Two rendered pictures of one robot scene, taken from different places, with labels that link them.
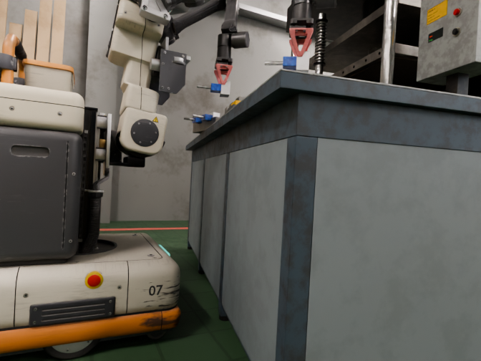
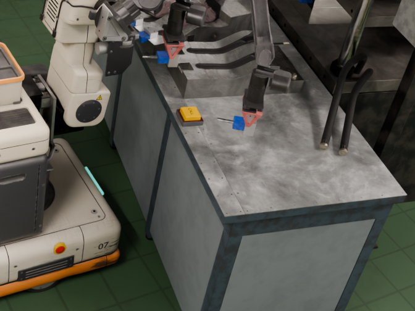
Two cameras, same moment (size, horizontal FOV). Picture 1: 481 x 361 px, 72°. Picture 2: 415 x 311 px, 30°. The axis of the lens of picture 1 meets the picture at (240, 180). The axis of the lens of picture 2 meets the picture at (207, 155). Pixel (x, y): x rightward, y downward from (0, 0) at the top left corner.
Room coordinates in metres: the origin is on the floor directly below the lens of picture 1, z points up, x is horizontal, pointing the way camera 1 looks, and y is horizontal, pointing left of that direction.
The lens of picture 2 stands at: (-1.08, 0.46, 2.45)
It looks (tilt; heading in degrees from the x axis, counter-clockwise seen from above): 38 degrees down; 346
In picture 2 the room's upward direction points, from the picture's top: 14 degrees clockwise
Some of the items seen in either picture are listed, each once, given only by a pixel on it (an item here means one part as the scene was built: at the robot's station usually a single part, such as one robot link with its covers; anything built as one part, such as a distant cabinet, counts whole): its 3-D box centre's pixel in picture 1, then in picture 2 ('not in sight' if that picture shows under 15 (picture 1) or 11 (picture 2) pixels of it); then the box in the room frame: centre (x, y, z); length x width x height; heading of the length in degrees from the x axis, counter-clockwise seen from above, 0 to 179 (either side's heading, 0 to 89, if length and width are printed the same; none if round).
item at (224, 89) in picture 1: (213, 87); (159, 57); (1.35, 0.13, 0.93); 0.13 x 0.05 x 0.05; 99
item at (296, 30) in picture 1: (300, 42); (250, 113); (0.98, -0.15, 0.98); 0.07 x 0.07 x 0.09; 82
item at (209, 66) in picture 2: not in sight; (233, 50); (1.49, -0.17, 0.92); 0.35 x 0.16 x 0.09; 105
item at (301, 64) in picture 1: (286, 63); (236, 122); (1.00, -0.12, 0.93); 0.13 x 0.05 x 0.05; 82
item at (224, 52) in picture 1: (223, 57); (175, 27); (1.36, 0.09, 1.06); 0.10 x 0.07 x 0.07; 9
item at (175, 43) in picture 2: (223, 74); (172, 45); (1.35, 0.09, 0.99); 0.07 x 0.07 x 0.09; 9
